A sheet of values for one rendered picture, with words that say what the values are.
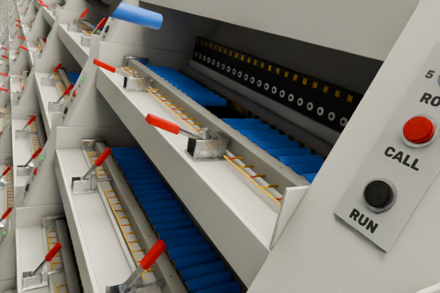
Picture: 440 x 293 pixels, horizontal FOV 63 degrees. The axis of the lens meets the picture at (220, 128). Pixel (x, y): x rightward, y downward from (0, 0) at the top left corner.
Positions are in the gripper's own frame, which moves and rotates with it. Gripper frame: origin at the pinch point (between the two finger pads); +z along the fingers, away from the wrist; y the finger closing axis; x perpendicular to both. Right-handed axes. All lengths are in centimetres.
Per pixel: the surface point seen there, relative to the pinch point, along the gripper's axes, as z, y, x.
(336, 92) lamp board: 27.1, -9.6, -8.4
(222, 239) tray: 16.5, -19.2, 11.6
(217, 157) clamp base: 17.8, -10.2, 6.7
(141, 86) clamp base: 16.5, 16.6, 6.4
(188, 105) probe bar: 18.1, 2.8, 4.2
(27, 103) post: 19, 106, 41
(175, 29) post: 22.5, 35.8, -7.3
